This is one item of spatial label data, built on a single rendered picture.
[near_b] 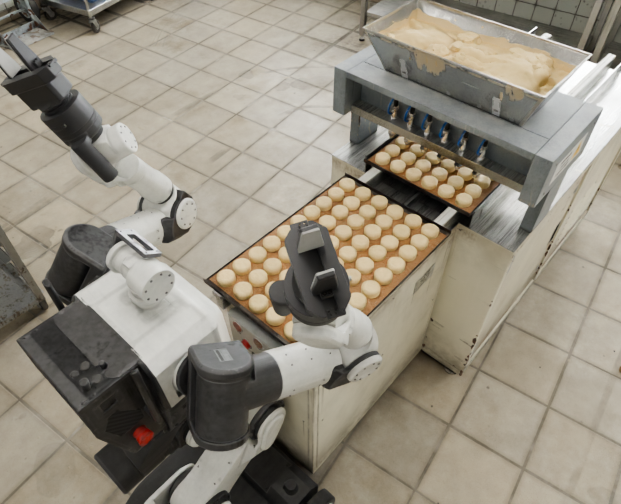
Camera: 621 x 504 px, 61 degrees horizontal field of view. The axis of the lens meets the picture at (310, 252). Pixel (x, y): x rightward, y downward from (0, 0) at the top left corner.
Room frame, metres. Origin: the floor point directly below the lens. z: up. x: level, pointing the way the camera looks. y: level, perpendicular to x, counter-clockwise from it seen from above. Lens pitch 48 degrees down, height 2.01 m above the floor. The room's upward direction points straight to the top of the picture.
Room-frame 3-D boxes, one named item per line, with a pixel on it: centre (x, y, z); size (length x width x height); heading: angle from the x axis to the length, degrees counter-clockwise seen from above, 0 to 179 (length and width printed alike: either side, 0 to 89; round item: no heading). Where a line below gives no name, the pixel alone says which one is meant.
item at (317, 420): (1.03, -0.12, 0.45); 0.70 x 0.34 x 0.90; 138
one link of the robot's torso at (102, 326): (0.54, 0.34, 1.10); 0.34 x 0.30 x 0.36; 48
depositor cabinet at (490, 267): (1.77, -0.77, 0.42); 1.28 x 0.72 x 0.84; 138
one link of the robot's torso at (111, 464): (0.52, 0.35, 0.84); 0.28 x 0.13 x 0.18; 138
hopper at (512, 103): (1.41, -0.45, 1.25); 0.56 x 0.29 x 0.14; 48
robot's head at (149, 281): (0.58, 0.29, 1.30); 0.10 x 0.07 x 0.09; 48
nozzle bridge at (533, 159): (1.41, -0.45, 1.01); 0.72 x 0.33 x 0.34; 48
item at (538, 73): (1.41, -0.45, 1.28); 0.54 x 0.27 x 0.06; 48
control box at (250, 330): (0.76, 0.13, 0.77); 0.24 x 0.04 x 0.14; 48
